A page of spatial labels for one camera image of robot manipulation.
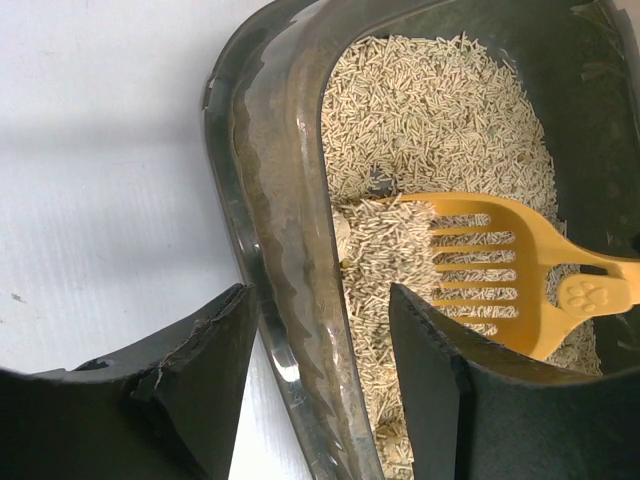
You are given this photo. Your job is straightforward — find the dark grey litter box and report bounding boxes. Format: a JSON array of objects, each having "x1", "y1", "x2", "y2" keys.
[{"x1": 204, "y1": 1, "x2": 639, "y2": 479}]

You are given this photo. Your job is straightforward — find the cat litter granules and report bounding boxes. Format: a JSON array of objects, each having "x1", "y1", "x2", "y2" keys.
[{"x1": 319, "y1": 31, "x2": 604, "y2": 480}]

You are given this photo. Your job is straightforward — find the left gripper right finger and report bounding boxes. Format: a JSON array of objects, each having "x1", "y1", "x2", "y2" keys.
[{"x1": 389, "y1": 284, "x2": 639, "y2": 479}]

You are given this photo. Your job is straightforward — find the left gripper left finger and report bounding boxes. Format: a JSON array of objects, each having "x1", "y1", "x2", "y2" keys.
[{"x1": 1, "y1": 284, "x2": 258, "y2": 479}]

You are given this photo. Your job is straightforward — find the yellow plastic litter scoop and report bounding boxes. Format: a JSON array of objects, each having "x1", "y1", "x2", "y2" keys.
[{"x1": 395, "y1": 192, "x2": 639, "y2": 360}]

